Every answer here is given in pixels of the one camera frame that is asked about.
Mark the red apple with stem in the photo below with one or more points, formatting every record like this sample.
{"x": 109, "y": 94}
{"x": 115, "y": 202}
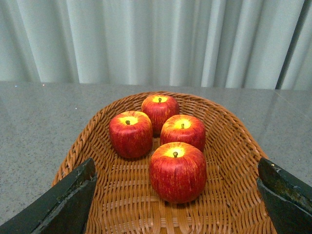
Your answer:
{"x": 159, "y": 108}

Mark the white pleated curtain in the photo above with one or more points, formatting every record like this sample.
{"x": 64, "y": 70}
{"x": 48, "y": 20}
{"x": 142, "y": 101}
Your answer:
{"x": 263, "y": 44}

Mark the left brown wicker basket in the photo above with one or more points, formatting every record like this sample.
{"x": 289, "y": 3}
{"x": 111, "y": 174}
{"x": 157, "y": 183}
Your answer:
{"x": 125, "y": 203}

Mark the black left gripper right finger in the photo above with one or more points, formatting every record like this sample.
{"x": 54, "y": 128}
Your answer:
{"x": 287, "y": 199}

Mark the large red yellow apple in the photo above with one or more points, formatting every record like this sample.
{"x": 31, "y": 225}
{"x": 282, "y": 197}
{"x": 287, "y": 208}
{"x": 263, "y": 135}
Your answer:
{"x": 178, "y": 172}

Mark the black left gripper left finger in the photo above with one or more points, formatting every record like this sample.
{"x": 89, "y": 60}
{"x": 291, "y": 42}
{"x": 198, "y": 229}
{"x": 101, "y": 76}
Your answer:
{"x": 63, "y": 209}

